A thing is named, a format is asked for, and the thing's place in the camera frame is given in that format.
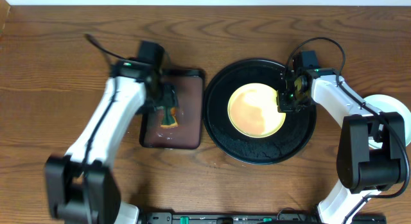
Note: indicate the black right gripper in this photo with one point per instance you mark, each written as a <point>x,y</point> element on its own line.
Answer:
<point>282,104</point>

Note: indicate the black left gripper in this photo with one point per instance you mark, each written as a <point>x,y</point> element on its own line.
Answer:
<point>167,103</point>

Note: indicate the green orange sponge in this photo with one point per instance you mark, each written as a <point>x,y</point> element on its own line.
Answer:
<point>169,119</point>

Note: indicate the yellow plate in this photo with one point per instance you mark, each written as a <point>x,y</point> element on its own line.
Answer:
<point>253,110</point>

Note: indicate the light blue plate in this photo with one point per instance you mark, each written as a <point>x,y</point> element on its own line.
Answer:
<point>389,104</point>

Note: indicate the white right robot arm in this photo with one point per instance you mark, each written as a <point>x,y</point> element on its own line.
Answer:
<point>372,161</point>

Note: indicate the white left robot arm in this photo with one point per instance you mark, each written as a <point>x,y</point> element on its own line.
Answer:
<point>80,185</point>

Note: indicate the rectangular brown tray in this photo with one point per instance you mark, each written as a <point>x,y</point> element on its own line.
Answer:
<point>189,88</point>

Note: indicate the round black tray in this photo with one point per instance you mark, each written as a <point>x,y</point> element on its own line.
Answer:
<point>292,137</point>

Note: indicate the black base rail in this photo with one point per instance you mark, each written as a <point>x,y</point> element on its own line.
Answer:
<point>287,216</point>

